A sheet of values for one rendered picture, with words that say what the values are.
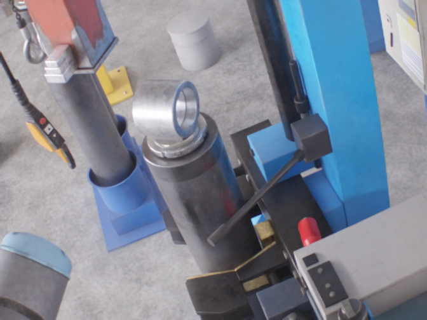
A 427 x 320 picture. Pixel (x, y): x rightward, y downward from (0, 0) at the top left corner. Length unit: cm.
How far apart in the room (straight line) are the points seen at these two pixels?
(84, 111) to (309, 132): 159
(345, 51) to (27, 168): 315
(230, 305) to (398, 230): 55
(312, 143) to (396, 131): 199
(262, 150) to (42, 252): 129
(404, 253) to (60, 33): 103
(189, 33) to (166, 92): 274
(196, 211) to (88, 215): 212
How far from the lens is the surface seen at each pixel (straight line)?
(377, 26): 423
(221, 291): 203
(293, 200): 208
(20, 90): 265
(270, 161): 207
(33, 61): 257
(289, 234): 200
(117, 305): 344
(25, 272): 90
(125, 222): 365
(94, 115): 322
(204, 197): 183
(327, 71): 171
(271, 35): 185
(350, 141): 189
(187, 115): 177
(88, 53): 136
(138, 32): 528
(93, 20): 137
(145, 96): 170
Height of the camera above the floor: 262
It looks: 42 degrees down
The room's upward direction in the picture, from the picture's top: 20 degrees counter-clockwise
